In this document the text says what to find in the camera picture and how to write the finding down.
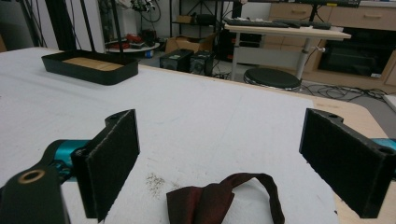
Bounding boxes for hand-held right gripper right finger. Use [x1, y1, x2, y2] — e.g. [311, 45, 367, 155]
[299, 107, 396, 219]

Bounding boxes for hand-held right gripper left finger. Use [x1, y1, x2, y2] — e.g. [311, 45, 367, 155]
[70, 108, 141, 223]

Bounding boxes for floor cables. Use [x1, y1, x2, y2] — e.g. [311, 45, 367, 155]
[300, 83, 389, 103]

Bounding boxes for dark red ribbon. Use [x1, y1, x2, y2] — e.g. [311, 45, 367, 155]
[165, 173, 286, 224]

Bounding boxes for black metal shelf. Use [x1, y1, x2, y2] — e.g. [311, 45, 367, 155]
[169, 0, 244, 40]

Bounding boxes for black keyboard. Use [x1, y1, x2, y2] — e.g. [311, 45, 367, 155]
[224, 18, 290, 29]

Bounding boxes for black tray with wooden bottom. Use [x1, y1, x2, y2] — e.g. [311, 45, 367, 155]
[41, 49, 139, 87]

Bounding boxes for round white platform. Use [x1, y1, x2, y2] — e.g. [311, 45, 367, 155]
[105, 40, 161, 54]

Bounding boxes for black round stool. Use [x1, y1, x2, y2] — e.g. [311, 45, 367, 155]
[243, 67, 303, 92]

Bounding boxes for wooden cabinet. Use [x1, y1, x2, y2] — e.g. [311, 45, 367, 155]
[264, 2, 396, 94]

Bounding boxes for white table cover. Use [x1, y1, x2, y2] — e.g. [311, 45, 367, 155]
[0, 47, 340, 224]

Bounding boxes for light wooden desk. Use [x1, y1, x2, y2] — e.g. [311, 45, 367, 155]
[223, 23, 352, 81]

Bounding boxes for cardboard box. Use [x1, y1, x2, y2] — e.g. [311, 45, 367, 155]
[164, 33, 217, 54]

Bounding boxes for black computer case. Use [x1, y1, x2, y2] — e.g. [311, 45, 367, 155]
[159, 49, 194, 73]
[190, 50, 215, 77]

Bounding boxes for black metal stand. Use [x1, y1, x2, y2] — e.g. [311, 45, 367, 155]
[79, 0, 125, 54]

